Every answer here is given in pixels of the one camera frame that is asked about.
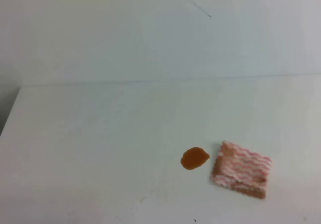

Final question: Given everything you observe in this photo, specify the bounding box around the pink white striped rag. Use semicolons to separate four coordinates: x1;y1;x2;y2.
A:
210;141;272;199

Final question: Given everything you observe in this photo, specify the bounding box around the brown coffee stain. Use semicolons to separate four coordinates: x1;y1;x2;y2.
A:
181;147;210;170

